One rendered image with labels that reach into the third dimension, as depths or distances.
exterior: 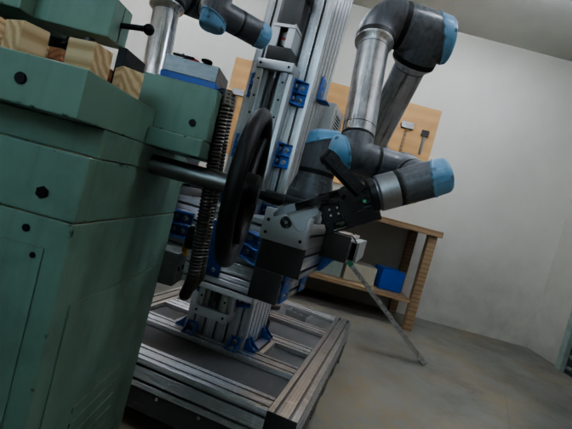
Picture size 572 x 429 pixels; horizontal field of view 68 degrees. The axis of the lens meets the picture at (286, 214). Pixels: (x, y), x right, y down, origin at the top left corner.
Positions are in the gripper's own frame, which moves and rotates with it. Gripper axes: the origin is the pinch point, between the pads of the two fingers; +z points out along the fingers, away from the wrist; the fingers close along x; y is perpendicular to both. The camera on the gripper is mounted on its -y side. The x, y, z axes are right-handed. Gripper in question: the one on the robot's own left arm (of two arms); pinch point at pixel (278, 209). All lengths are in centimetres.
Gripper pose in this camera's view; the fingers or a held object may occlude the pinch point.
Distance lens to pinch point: 87.3
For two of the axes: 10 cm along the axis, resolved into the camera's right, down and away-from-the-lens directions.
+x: 0.4, -0.4, 10.0
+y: 2.6, 9.6, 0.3
